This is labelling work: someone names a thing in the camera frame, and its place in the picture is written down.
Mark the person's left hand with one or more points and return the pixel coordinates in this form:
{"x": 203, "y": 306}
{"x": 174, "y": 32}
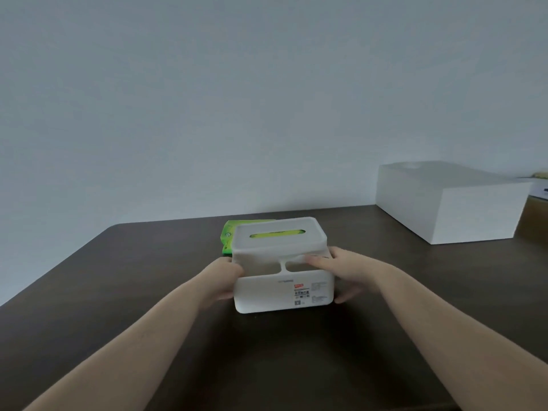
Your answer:
{"x": 218, "y": 279}

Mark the person's right hand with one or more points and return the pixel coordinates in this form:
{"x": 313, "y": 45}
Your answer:
{"x": 355, "y": 269}

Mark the person's right thumb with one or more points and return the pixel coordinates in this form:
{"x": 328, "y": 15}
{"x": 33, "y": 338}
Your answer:
{"x": 320, "y": 261}

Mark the person's left thumb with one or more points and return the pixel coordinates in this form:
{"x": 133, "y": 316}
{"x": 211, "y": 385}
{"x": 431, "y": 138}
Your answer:
{"x": 234, "y": 267}

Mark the white plastic tissue box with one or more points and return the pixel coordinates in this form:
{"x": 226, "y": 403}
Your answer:
{"x": 284, "y": 291}

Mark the white tissue box lid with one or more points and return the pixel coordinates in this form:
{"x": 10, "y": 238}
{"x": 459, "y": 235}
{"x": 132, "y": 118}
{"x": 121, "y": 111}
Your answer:
{"x": 279, "y": 239}

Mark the person's right forearm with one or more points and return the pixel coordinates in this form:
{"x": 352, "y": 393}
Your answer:
{"x": 462, "y": 338}

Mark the person's left forearm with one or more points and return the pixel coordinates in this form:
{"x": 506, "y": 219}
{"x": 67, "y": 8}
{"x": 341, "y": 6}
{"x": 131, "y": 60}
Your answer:
{"x": 124, "y": 342}

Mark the green tissue packet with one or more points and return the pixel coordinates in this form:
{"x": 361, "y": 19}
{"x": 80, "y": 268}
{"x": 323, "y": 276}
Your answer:
{"x": 229, "y": 235}

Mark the large white rectangular box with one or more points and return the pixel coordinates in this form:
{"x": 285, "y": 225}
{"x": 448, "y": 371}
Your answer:
{"x": 449, "y": 201}

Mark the papers on side surface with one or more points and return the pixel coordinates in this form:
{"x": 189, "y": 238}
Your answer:
{"x": 537, "y": 184}

